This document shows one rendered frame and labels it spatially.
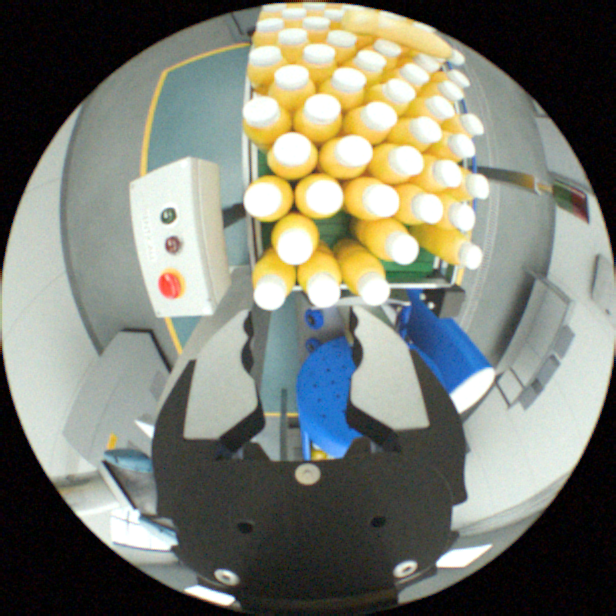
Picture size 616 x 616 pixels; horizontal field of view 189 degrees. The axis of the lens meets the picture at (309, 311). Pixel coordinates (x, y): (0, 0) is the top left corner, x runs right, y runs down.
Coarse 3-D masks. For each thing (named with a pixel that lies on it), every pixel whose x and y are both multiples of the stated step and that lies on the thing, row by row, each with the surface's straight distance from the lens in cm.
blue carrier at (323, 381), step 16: (320, 352) 42; (336, 352) 43; (304, 368) 39; (320, 368) 39; (336, 368) 39; (352, 368) 40; (432, 368) 45; (304, 384) 37; (320, 384) 37; (336, 384) 37; (304, 400) 35; (320, 400) 35; (336, 400) 35; (304, 416) 34; (320, 416) 33; (336, 416) 33; (304, 432) 41; (320, 432) 32; (336, 432) 32; (352, 432) 32; (304, 448) 52; (320, 448) 38; (336, 448) 33
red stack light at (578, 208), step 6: (570, 186) 51; (570, 192) 49; (576, 192) 49; (582, 192) 50; (576, 198) 49; (582, 198) 49; (576, 204) 49; (582, 204) 48; (576, 210) 49; (582, 210) 48; (576, 216) 51; (582, 216) 49
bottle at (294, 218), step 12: (288, 216) 30; (300, 216) 29; (276, 228) 28; (288, 228) 27; (300, 228) 27; (312, 228) 28; (276, 240) 27; (312, 240) 27; (276, 252) 29; (312, 252) 29
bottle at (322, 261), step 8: (320, 240) 41; (320, 248) 35; (328, 248) 38; (312, 256) 31; (320, 256) 31; (328, 256) 31; (304, 264) 30; (312, 264) 29; (320, 264) 29; (328, 264) 29; (336, 264) 31; (304, 272) 29; (312, 272) 28; (320, 272) 28; (328, 272) 29; (336, 272) 29; (304, 280) 29; (336, 280) 28; (304, 288) 30
